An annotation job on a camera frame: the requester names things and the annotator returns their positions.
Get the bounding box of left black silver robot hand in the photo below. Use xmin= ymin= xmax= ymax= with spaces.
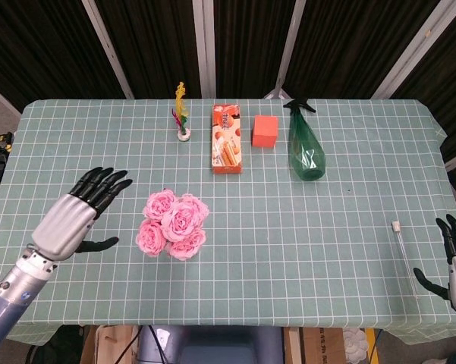
xmin=31 ymin=166 xmax=134 ymax=262

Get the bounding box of pink flower bouquet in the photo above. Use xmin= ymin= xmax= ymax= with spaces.
xmin=135 ymin=187 xmax=210 ymax=262

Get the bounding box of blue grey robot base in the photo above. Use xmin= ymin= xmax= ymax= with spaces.
xmin=136 ymin=325 xmax=285 ymax=364

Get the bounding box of green checked tablecloth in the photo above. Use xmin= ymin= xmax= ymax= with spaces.
xmin=0 ymin=98 xmax=456 ymax=348

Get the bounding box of glass test tube white cap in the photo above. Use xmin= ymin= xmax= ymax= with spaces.
xmin=391 ymin=221 xmax=419 ymax=300

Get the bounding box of torn cardboard sheet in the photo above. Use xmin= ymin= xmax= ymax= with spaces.
xmin=80 ymin=325 xmax=140 ymax=364

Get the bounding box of brown cardboard box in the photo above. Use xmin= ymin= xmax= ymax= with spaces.
xmin=301 ymin=326 xmax=346 ymax=364

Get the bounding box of colourful feather shuttlecock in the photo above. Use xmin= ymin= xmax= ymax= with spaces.
xmin=171 ymin=81 xmax=193 ymax=143

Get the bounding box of wooden plank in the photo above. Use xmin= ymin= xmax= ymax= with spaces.
xmin=284 ymin=326 xmax=303 ymax=364

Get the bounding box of orange biscuit box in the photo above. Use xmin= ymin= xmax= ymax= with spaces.
xmin=211 ymin=104 xmax=244 ymax=175

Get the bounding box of green spray bottle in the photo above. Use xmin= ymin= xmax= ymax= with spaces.
xmin=282 ymin=98 xmax=327 ymax=182

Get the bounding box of black curtain backdrop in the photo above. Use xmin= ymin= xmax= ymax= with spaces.
xmin=0 ymin=0 xmax=456 ymax=160

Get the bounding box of orange cube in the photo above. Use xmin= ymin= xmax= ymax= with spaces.
xmin=251 ymin=115 xmax=280 ymax=148

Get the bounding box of power strip with cables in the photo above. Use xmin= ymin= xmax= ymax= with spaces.
xmin=0 ymin=130 xmax=15 ymax=153

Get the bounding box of white partition frame post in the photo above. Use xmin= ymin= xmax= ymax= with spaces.
xmin=371 ymin=0 xmax=453 ymax=100
xmin=263 ymin=0 xmax=309 ymax=101
xmin=80 ymin=0 xmax=134 ymax=100
xmin=192 ymin=0 xmax=217 ymax=99

